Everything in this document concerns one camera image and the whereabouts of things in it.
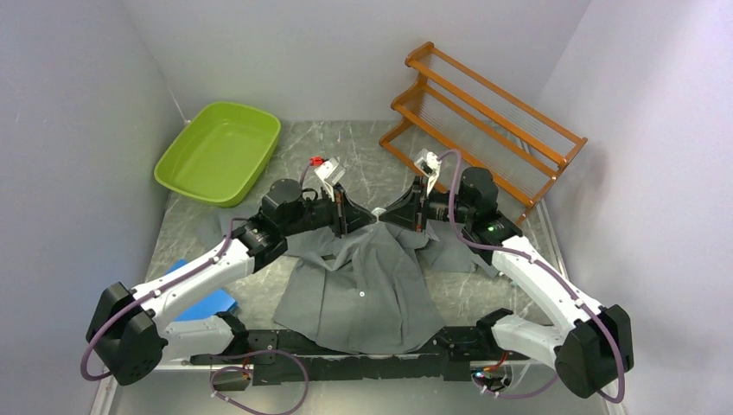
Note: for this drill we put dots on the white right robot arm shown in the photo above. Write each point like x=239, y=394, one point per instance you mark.
x=588, y=345

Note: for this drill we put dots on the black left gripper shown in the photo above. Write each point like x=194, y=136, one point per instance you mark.
x=347, y=220

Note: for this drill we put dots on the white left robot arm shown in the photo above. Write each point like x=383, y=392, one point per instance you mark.
x=134, y=329

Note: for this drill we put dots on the orange wooden rack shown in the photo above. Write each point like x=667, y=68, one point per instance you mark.
x=525, y=150

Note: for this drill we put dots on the blue flat pad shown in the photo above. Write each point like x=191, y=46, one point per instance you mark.
x=216, y=301

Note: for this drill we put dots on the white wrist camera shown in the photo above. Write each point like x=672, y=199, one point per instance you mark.
x=428, y=165
x=329, y=172

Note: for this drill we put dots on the green plastic tub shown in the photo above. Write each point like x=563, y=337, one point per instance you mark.
x=217, y=158

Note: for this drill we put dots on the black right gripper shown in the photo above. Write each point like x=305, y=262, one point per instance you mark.
x=408, y=213

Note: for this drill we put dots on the grey button-up shirt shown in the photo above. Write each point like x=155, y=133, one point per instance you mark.
x=366, y=293

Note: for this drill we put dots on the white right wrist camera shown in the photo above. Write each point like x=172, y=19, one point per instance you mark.
x=428, y=165

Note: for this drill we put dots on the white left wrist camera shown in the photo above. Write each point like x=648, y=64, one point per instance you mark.
x=329, y=172

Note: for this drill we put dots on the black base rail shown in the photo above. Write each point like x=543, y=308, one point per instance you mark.
x=452, y=354

